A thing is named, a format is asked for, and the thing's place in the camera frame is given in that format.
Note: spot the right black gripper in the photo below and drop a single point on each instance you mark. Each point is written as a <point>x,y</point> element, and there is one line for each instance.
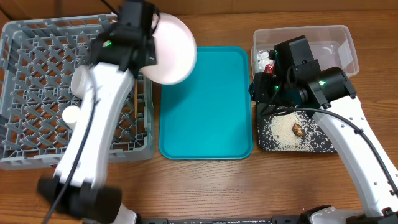
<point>258,90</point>

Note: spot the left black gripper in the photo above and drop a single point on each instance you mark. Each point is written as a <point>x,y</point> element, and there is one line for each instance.
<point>152,49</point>

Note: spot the wooden chopstick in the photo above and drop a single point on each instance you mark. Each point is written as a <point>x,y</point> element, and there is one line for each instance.
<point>135,100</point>

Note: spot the large white plate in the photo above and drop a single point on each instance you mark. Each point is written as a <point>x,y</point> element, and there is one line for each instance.
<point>176,52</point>

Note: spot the brown food scrap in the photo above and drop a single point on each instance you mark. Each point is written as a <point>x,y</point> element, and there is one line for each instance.
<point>298,130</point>

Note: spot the small white bowl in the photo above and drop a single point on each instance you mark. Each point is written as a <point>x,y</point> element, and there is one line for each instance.
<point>81,81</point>

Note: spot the white cup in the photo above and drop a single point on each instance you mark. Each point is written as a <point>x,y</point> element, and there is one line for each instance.
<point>70,116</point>

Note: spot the red snack wrapper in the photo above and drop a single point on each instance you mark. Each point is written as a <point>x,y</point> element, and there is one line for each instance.
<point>269,68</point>

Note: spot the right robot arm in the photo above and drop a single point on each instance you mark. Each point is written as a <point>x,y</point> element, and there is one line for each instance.
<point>297,83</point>

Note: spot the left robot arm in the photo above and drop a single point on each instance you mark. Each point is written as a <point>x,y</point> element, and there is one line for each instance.
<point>116,56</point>

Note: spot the black tray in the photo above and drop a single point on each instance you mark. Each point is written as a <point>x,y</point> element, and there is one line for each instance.
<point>264,143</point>

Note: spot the teal plastic tray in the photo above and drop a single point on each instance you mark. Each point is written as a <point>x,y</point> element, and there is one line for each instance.
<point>208,116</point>

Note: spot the clear plastic bin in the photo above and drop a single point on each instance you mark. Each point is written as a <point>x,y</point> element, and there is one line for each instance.
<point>332,46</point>

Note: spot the grey plastic dish rack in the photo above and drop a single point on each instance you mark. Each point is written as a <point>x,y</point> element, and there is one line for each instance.
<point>38,58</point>

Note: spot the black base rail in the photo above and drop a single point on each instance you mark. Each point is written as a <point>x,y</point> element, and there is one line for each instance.
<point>291,219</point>

